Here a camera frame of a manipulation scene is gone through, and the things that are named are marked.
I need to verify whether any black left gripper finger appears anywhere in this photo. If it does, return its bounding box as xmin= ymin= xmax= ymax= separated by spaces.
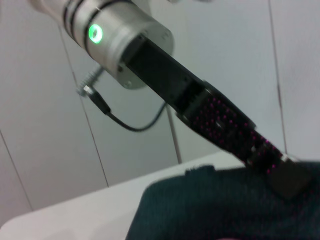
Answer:
xmin=245 ymin=129 xmax=314 ymax=200

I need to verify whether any dark teal fabric bag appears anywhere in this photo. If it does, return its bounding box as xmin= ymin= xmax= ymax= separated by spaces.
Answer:
xmin=124 ymin=159 xmax=320 ymax=240

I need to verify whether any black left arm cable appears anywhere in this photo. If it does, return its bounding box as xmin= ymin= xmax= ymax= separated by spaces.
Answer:
xmin=76 ymin=68 xmax=168 ymax=132

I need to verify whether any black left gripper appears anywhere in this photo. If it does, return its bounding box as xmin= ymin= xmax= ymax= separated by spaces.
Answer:
xmin=125 ymin=38 xmax=258 ymax=161

